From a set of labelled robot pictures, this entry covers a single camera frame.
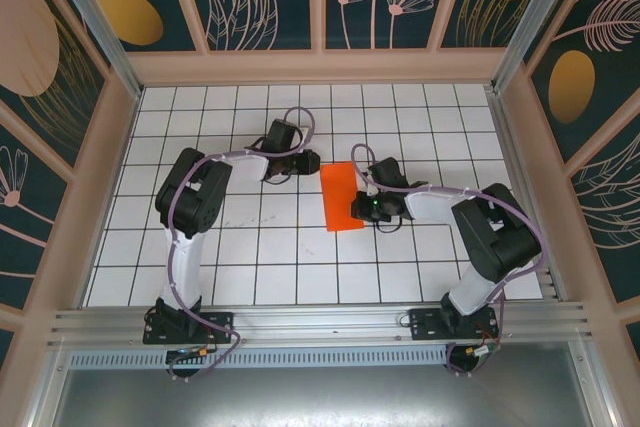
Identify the orange cloth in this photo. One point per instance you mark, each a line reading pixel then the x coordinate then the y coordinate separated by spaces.
pixel 337 197

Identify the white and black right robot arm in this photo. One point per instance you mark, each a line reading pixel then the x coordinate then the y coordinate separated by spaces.
pixel 475 287

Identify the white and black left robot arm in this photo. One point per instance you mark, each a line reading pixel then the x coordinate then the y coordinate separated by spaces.
pixel 187 267

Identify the grey metal sheet panel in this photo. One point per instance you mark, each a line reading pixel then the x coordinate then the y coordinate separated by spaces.
pixel 320 397

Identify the small circuit board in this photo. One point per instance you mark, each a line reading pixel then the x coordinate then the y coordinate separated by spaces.
pixel 480 352
pixel 190 353

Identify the aluminium side rail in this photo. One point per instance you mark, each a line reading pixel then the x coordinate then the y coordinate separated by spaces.
pixel 520 162

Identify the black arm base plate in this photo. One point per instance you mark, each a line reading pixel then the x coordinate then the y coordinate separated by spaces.
pixel 425 324
pixel 220 327

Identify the aluminium mounting rail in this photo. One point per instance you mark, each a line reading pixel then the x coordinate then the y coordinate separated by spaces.
pixel 320 322

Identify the aluminium frame post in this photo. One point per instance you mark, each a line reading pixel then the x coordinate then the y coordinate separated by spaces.
pixel 95 32
pixel 540 22

